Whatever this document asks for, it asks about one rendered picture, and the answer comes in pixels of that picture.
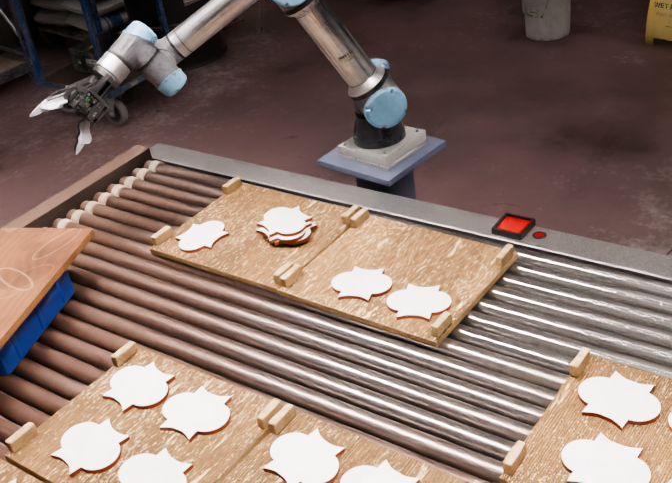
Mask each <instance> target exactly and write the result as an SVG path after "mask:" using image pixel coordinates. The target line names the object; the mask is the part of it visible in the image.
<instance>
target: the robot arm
mask: <svg viewBox="0 0 672 483"><path fill-rule="evenodd" d="M257 1H258V0H210V1H209V2H207V3H206V4H205V5H203V6H202V7H201V8H200V9H198V10H197V11H196V12H195V13H193V14H192V15H191V16H190V17H188V18H187V19H186V20H185V21H183V22H182V23H181V24H180V25H178V26H177V27H176V28H175V29H173V30H172V31H171V32H170V33H168V34H167V35H166V36H164V37H163V38H162V39H157V36H156V34H155V33H154V32H153V31H152V30H151V29H150V28H149V27H148V26H146V25H145V24H144V23H142V22H140V21H133V22H132V23H131V24H130V25H129V26H128V27H127V28H126V29H125V30H124V31H123V32H122V34H121V35H120V36H119V38H118V39H117V40H116V41H115V42H114V43H113V45H112V46H111V47H110V48H109V49H108V51H107V52H105V54H104V55H103V56H102V57H101V58H100V59H99V61H98V62H97V66H95V67H94V68H93V69H92V71H93V72H94V73H95V74H96V75H97V76H96V77H95V76H93V75H92V76H89V77H87V78H85V79H82V80H80V81H77V82H75V83H72V84H70V85H68V86H65V88H64V89H59V90H57V91H55V92H54V93H53V94H51V95H50V96H49V97H47V98H46V99H45V100H44V101H43V102H41V103H40V104H39V105H38V106H37V107H36V108H35V109H34V110H33V111H32V113H31V114H30V117H34V116H37V115H39V114H41V113H43V112H48V111H49V110H54V109H60V108H62V107H63V105H64V104H66V103H67V104H68V105H67V107H68V108H73V109H74V110H75V111H76V113H75V114H76V115H77V116H79V115H83V117H84V118H83V119H81V120H79V121H78V122H77V129H78V133H77V135H76V142H75V144H74V154H75V155H77V154H78V153H79V152H80V151H81V149H82V148H83V146H84V144H89V143H91V140H92V136H91V134H90V129H91V128H92V127H93V125H94V123H95V124H96V123H97V122H98V121H99V120H100V119H101V117H102V116H103V115H104V114H105V113H106V111H107V110H108V109H109V108H110V107H108V106H107V105H106V104H105V101H104V99H105V98H106V97H107V96H108V95H109V93H110V92H111V91H112V90H113V89H117V88H118V87H119V86H120V84H121V83H122V82H123V80H124V79H127V78H128V74H129V73H130V72H131V71H132V70H133V69H134V68H135V69H136V70H137V71H138V72H139V73H141V74H142V75H143V76H144V77H145V78H146V79H147V80H148V81H149V82H151V83H152V84H153V85H154V86H155V87H156V88H157V90H158V91H161V92H162V93H163V94H164V95H166V96H168V97H171V96H173V95H175V94H176V93H177V92H178V91H179V90H180V89H181V88H182V87H183V86H184V84H185V82H186V80H187V76H186V75H185V74H184V73H183V72H182V70H181V69H180V68H178V67H177V65H176V64H178V63H179V62H180V61H182V60H183V59H184V58H185V57H187V56H188V55H189V54H191V53H192V52H193V51H194V50H196V49H197V48H198V47H199V46H201V45H202V44H203V43H204V42H206V41H207V40H208V39H210V38H211V37H212V36H213V35H215V34H216V33H217V32H218V31H220V30H221V29H222V28H224V27H225V26H226V25H227V24H229V23H230V22H231V21H232V20H234V19H235V18H236V17H238V16H239V15H240V14H241V13H243V12H244V11H245V10H246V9H248V8H249V7H250V6H252V5H253V4H254V3H255V2H257ZM273 1H274V2H275V3H276V4H277V5H278V6H279V7H280V9H281V10H282V11H283V12H284V14H285V15H286V16H288V17H295V18H296V19H297V20H298V22H299V23H300V24H301V25H302V27H303V28H304V29H305V31H306V32H307V33H308V34H309V36H310V37H311V38H312V39H313V41H314V42H315V43H316V45H317V46H318V47H319V48H320V50H321V51H322V52H323V53H324V55H325V56H326V57H327V59H328V60H329V61H330V62H331V64H332V65H333V66H334V67H335V69H336V70H337V71H338V73H339V74H340V75H341V76H342V78H343V79H344V80H345V82H346V83H347V84H348V85H349V89H348V94H349V96H350V97H351V98H352V100H353V105H354V110H355V116H356V118H355V125H354V131H353V139H354V144H355V145H356V146H357V147H359V148H363V149H382V148H386V147H390V146H393V145H395V144H397V143H399V142H400V141H402V140H403V139H404V138H405V136H406V132H405V126H404V124H403V123H402V121H401V120H402V119H403V117H404V116H405V114H406V111H407V100H406V97H405V94H404V93H403V92H402V91H401V90H400V89H399V87H398V86H397V85H396V83H395V82H394V81H393V79H392V78H391V75H390V67H389V64H388V62H387V61H386V60H384V59H372V60H370V59H369V57H368V56H367V55H366V53H365V52H364V51H363V49H362V48H361V47H360V45H359V44H358V43H357V41H356V40H355V39H354V38H353V36H352V35H351V34H350V32H349V31H348V30H347V28H346V27H345V26H344V24H343V23H342V22H341V20H340V19H339V18H338V16H337V15H336V14H335V12H334V11H333V10H332V8H331V7H330V6H329V4H328V3H327V2H326V0H273ZM102 111H104V112H103V113H102V115H101V116H100V117H99V118H98V119H96V118H97V117H98V115H99V114H100V113H101V112H102Z"/></svg>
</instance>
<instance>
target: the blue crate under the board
mask: <svg viewBox="0 0 672 483"><path fill-rule="evenodd" d="M74 292H75V291H74V288H73V285H72V282H71V279H70V277H69V274H68V271H67V269H66V270H65V271H64V273H63V274H62V275H61V276H60V278H59V279H58V280H57V281H56V282H55V284H54V285H53V286H52V287H51V288H50V290H49V291H48V292H47V293H46V294H45V296H44V297H43V298H42V299H41V301H40V302H39V303H38V304H37V305H36V307H35V308H34V309H33V310H32V311H31V313H30V314H29V315H28V316H27V318H26V319H25V320H24V321H23V322H22V324H21V325H20V326H19V327H18V328H17V330H16V331H15V332H14V333H13V335H12V336H11V337H10V338H9V339H8V341H7V342H6V343H5V344H4V345H3V347H2V348H1V349H0V375H10V374H11V373H12V371H13V370H14V369H15V368H16V366H17V365H18V364H19V363H20V361H21V360H22V359H23V357H24V356H25V355H26V354H27V352H28V351H29V350H30V349H31V347H32V346H33V345H34V343H35V342H36V341H37V340H38V338H39V337H40V336H41V335H42V333H43V332H44V331H45V329H46V328H47V327H48V326H49V324H50V323H51V322H52V321H53V319H54V318H55V317H56V315H57V314H58V313H59V312H60V310H61V309H62V308H63V306H64V305H65V304H66V303H67V301H68V300H69V299H70V298H71V296H72V295H73V294H74Z"/></svg>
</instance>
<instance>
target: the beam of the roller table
mask: <svg viewBox="0 0 672 483"><path fill-rule="evenodd" d="M150 152H151V155H152V159H153V161H155V160H156V161H160V162H164V163H165V164H168V165H172V166H176V167H180V168H185V169H189V170H193V171H197V172H201V173H206V174H210V175H214V176H218V177H223V178H227V179H232V178H234V177H236V176H237V177H240V179H241V182H244V183H248V184H252V185H256V186H260V187H265V188H269V189H273V190H277V191H282V192H286V193H290V194H294V195H298V196H303V197H307V198H311V199H315V200H319V201H324V202H328V203H332V204H336V205H341V206H345V207H349V208H351V207H352V206H353V205H359V206H360V210H361V209H362V208H367V209H368V211H369V212H370V213H374V214H378V215H383V216H387V217H391V218H395V219H400V220H404V221H408V222H412V223H416V224H421V225H425V226H429V227H433V228H437V229H442V230H446V231H450V232H454V233H459V234H463V235H467V236H471V237H475V238H480V239H484V240H488V241H492V242H496V243H501V244H505V245H507V244H511V245H513V247H518V248H522V249H526V250H530V251H534V252H539V253H543V254H547V255H551V256H555V257H560V258H564V259H568V260H572V261H577V262H581V263H585V264H589V265H593V266H598V267H602V268H606V269H610V270H614V271H619V272H623V273H627V274H631V275H636V276H640V277H644V278H648V279H652V280H657V281H661V282H665V283H669V284H672V256H668V255H663V254H659V253H654V252H650V251H645V250H641V249H636V248H632V247H627V246H623V245H618V244H614V243H609V242H605V241H600V240H596V239H591V238H587V237H582V236H577V235H573V234H568V233H564V232H559V231H555V230H550V229H546V228H541V227H537V226H534V227H533V228H532V229H531V230H530V231H529V233H528V234H527V235H526V236H525V237H524V238H523V239H522V241H520V240H516V239H511V238H507V237H503V236H498V235H494V234H492V231H491V228H492V227H493V226H494V225H495V224H496V222H497V221H498V220H499V219H500V218H496V217H492V216H487V215H482V214H478V213H473V212H469V211H464V210H460V209H455V208H451V207H446V206H442V205H437V204H433V203H428V202H424V201H419V200H415V199H410V198H406V197H401V196H397V195H392V194H387V193H383V192H378V191H374V190H369V189H365V188H360V187H356V186H351V185H347V184H342V183H338V182H333V181H329V180H324V179H320V178H315V177H311V176H306V175H302V174H297V173H292V172H288V171H283V170H279V169H274V168H270V167H265V166H261V165H256V164H252V163H247V162H243V161H238V160H234V159H229V158H225V157H220V156H216V155H211V154H207V153H202V152H197V151H193V150H188V149H184V148H179V147H175V146H170V145H166V144H161V143H157V144H156V145H154V146H153V147H151V148H150ZM537 231H542V232H545V233H546V234H547V236H546V237H545V238H543V239H536V238H534V237H533V236H532V234H533V233H534V232H537Z"/></svg>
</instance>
